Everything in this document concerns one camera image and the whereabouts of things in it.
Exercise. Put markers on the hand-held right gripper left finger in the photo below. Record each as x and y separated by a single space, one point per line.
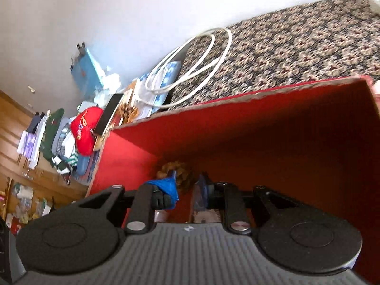
166 188

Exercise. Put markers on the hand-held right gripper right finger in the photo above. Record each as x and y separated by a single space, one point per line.
203 193

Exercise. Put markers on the brown pine cone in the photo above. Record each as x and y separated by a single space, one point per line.
181 172

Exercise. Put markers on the red cardboard box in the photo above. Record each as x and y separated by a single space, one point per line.
267 142

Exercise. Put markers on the illustrated children's book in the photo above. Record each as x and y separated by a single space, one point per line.
99 142

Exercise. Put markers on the black smartphone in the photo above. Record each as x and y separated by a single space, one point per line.
108 114

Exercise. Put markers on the wooden cabinet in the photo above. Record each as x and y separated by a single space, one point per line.
12 142

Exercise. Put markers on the white plastic bag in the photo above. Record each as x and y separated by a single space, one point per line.
107 90

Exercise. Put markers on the pile of clothes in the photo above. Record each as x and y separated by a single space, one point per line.
56 133

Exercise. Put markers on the blue fabric bag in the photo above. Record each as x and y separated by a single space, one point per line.
86 71

